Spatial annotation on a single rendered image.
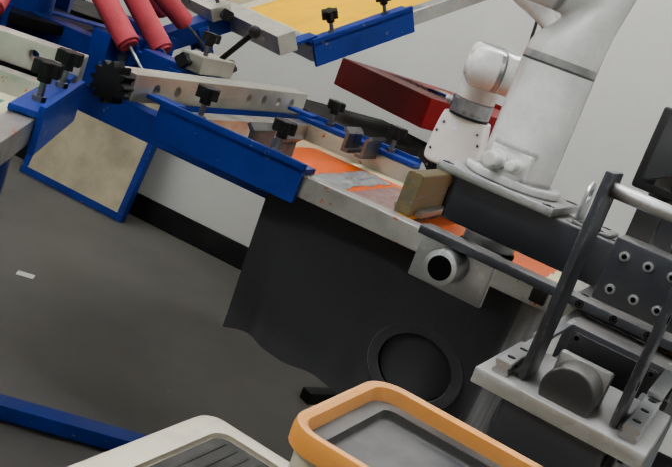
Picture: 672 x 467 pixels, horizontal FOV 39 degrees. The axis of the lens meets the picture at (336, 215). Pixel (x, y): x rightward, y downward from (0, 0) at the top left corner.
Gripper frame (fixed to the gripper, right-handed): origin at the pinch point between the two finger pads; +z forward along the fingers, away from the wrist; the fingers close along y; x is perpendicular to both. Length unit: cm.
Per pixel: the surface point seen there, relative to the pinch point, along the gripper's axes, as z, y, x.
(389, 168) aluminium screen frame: 5.8, -19.5, 25.0
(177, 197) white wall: 99, -169, 194
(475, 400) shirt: 24.3, 24.2, -23.0
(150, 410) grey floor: 105, -71, 46
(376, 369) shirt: 26.7, 7.1, -24.9
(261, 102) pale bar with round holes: 1, -49, 14
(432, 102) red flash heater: -2, -35, 86
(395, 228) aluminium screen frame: 1.2, 3.2, -29.5
